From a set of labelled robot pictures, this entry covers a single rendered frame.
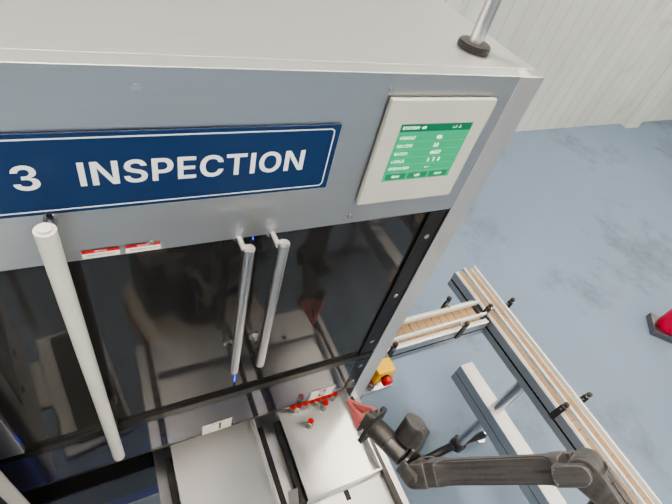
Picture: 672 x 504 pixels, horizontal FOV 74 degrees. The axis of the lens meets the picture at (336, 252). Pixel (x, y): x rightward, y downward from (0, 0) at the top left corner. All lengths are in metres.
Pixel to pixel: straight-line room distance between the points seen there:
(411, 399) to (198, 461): 1.59
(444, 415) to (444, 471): 1.71
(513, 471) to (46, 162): 1.01
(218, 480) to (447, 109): 1.22
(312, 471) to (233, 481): 0.24
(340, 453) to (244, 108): 1.23
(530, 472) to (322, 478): 0.70
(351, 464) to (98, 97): 1.32
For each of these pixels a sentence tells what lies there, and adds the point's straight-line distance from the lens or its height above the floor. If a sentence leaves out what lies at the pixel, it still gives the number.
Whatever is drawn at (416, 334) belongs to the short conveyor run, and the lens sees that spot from 1.83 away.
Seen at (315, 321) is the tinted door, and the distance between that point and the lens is 1.12.
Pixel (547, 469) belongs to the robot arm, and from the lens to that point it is 1.08.
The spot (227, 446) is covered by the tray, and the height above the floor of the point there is 0.88.
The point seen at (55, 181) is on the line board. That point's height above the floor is 1.95.
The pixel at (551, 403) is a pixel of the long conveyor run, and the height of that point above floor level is 0.93.
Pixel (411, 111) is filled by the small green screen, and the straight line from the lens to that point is 0.73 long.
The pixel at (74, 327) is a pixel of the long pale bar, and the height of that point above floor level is 1.74.
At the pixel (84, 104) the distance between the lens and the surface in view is 0.60.
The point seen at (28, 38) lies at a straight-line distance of 0.63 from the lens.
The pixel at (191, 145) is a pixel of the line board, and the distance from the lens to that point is 0.63.
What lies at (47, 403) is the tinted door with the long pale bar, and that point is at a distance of 1.11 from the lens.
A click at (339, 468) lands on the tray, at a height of 0.88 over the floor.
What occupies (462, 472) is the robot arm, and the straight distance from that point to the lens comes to 1.16.
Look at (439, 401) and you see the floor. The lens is 2.90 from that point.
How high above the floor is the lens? 2.35
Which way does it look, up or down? 44 degrees down
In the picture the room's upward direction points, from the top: 18 degrees clockwise
